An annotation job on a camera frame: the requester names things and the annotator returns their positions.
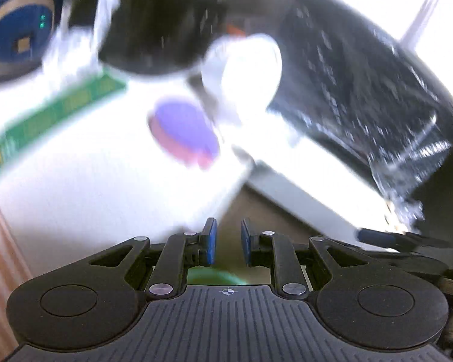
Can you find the black rice cooker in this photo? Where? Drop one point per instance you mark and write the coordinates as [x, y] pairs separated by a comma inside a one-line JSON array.
[[154, 26]]

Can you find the crumpled clear plastic wrap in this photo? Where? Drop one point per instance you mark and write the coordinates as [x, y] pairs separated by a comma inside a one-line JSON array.
[[105, 11]]

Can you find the black plastic-wrapped tray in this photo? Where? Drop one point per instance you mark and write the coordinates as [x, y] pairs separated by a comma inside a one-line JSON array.
[[362, 83]]

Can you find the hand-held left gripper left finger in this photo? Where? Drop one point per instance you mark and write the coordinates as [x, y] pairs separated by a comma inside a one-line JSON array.
[[210, 241]]

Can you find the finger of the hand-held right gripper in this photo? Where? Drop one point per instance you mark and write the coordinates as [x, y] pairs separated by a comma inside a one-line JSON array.
[[377, 236]]

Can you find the orange striped towel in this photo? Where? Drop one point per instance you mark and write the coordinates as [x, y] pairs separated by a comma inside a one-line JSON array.
[[0, 252]]

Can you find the glass jar with orange lid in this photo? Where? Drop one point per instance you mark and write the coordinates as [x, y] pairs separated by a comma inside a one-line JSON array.
[[234, 29]]

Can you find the long green packet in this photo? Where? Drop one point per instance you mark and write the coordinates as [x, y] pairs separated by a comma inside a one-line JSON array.
[[60, 117]]

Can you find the blue rice cooker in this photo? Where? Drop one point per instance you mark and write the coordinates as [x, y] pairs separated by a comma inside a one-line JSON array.
[[19, 7]]

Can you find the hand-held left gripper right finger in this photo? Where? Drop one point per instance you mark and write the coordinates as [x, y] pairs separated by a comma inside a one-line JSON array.
[[245, 243]]

